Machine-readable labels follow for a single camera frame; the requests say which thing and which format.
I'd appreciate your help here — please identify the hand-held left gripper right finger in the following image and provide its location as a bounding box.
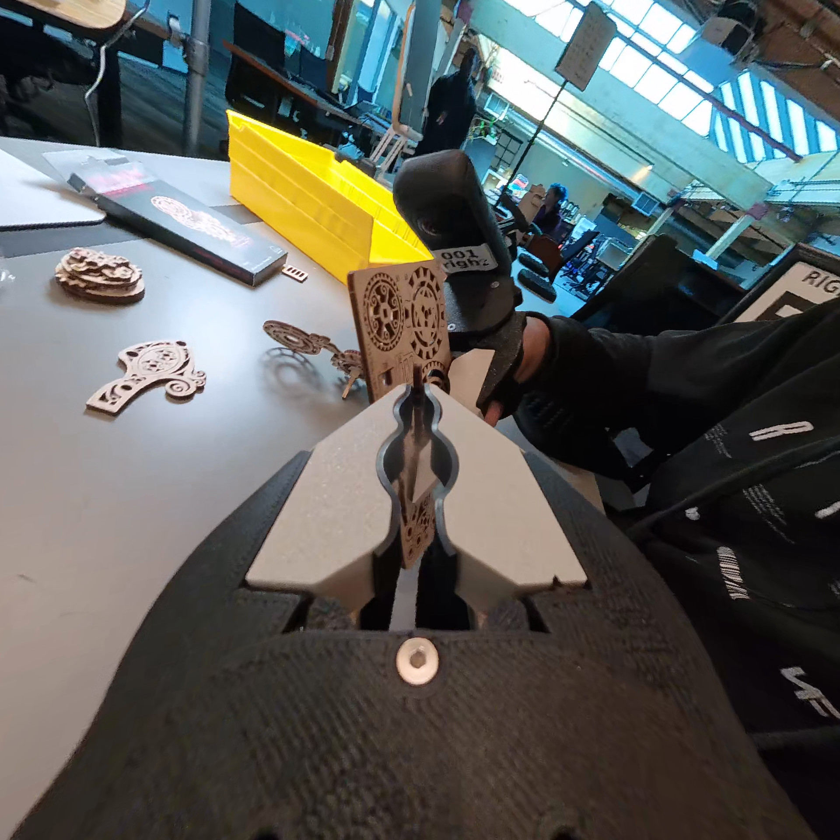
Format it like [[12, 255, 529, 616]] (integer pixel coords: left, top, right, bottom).
[[422, 385, 589, 626]]

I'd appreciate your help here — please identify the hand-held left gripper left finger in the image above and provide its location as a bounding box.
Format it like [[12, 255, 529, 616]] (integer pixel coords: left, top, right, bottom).
[[245, 382, 412, 627]]

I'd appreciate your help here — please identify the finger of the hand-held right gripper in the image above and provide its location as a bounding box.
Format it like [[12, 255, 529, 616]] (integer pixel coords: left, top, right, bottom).
[[449, 349, 496, 406]]

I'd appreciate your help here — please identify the wooden puzzle sheet with gears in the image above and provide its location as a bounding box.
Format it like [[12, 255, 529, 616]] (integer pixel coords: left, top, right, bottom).
[[346, 261, 455, 571]]

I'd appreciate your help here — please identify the wooden gear and dial assembly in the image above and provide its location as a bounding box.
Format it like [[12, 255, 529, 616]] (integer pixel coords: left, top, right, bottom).
[[262, 319, 366, 400]]

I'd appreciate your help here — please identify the person's right forearm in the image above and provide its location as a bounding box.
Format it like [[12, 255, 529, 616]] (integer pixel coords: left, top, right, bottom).
[[518, 315, 697, 480]]

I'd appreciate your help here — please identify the grey desk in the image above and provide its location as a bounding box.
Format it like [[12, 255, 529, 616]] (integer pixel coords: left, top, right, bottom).
[[0, 136, 605, 834]]

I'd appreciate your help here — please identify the plain yellow plastic bin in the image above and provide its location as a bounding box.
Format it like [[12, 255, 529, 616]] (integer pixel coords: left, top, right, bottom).
[[226, 109, 434, 284]]

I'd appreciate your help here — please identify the hanging white sign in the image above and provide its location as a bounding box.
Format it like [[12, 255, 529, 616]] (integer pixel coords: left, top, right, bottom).
[[554, 0, 619, 93]]

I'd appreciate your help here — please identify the black monitor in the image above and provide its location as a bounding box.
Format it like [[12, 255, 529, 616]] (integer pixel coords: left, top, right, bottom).
[[577, 233, 746, 322]]

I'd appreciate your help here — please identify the ornate wooden leaf piece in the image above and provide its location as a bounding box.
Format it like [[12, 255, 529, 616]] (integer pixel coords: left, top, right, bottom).
[[85, 339, 207, 417]]

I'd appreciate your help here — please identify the person's black hoodie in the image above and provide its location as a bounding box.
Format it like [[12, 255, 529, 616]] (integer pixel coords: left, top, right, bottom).
[[604, 302, 840, 840]]

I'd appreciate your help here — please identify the black puzzle box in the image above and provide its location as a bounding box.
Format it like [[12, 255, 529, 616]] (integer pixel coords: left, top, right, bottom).
[[42, 150, 288, 287]]

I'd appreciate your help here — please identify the metal pole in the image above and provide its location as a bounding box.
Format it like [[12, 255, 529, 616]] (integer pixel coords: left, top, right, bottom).
[[182, 0, 215, 158]]

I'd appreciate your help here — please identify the round wooden gear stack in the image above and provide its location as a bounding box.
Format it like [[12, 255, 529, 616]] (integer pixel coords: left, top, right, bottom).
[[55, 247, 146, 305]]

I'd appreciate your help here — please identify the white board with black marker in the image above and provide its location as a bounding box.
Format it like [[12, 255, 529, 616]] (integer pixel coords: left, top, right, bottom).
[[734, 261, 840, 324]]

